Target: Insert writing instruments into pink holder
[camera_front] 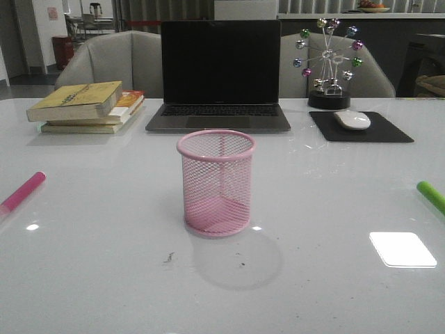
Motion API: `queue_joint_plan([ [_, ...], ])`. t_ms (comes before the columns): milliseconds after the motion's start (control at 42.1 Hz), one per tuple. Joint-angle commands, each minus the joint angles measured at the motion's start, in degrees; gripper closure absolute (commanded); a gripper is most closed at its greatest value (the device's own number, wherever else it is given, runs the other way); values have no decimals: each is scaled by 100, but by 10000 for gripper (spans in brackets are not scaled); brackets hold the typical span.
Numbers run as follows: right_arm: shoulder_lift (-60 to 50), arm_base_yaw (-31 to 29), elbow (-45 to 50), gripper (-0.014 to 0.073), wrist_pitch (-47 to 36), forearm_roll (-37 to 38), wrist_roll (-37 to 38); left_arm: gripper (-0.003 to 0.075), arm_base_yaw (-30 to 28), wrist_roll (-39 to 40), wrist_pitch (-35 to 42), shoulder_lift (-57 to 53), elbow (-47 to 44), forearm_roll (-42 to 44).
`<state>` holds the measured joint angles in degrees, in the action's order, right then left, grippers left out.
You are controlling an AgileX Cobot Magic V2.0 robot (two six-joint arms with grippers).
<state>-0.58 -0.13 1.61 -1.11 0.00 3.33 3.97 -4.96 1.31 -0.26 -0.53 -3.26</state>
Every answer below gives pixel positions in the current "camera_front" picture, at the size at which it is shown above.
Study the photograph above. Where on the black mouse pad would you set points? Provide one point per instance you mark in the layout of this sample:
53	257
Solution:
379	131

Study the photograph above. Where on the grey open laptop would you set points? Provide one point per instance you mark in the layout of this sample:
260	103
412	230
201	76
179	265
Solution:
220	74

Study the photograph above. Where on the pink mesh pen holder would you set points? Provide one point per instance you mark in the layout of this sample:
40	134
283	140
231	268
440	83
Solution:
216	169

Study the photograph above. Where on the green highlighter pen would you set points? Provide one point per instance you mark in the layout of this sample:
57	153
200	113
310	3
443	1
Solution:
432	195

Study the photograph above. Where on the yellow top book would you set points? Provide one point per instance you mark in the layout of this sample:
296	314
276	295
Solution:
76	102

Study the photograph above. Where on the orange middle book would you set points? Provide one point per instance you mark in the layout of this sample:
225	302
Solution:
127	105

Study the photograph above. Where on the grey right armchair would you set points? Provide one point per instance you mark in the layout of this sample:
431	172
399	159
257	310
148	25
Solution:
299	67

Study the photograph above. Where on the white computer mouse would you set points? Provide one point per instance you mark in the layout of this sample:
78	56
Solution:
353	120

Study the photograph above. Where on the ferris wheel desk ornament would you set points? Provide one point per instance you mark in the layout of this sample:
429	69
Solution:
327	92

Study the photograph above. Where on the pink highlighter pen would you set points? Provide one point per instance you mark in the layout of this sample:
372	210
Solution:
19	195

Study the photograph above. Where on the pale bottom book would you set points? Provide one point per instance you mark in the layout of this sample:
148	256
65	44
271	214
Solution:
84	129

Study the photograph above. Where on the fruit bowl on counter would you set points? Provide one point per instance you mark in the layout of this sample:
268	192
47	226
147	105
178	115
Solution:
367	6

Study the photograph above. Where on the grey armchair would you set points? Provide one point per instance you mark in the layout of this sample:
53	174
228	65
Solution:
299	67
132	57

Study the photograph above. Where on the grey left armchair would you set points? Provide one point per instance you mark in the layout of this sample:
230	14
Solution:
132	57

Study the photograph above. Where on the brown cushion at right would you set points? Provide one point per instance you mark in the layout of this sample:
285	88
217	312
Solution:
434	84

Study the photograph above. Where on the red trash bin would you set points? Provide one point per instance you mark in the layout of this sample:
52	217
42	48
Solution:
63	50

